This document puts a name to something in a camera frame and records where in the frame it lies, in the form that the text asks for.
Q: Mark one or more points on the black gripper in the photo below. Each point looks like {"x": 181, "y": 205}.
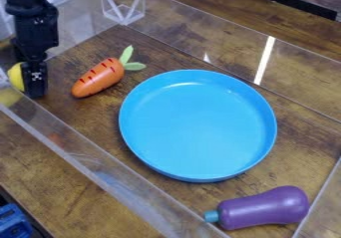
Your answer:
{"x": 35, "y": 17}

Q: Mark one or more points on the yellow toy lemon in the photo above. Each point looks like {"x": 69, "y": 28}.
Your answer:
{"x": 17, "y": 77}

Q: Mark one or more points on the round blue tray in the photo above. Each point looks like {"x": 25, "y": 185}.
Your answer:
{"x": 197, "y": 125}

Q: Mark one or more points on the orange toy carrot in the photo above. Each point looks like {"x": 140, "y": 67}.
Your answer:
{"x": 106, "y": 74}

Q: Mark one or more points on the blue plastic crate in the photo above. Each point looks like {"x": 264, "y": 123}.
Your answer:
{"x": 15, "y": 225}

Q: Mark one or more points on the black bar on floor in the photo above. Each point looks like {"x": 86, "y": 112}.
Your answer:
{"x": 311, "y": 8}

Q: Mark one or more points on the purple toy eggplant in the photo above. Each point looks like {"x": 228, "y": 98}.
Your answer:
{"x": 282, "y": 205}

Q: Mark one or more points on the clear acrylic corner bracket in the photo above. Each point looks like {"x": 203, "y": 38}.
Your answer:
{"x": 124, "y": 14}

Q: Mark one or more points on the clear acrylic enclosure wall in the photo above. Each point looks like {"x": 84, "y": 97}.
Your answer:
{"x": 66, "y": 165}

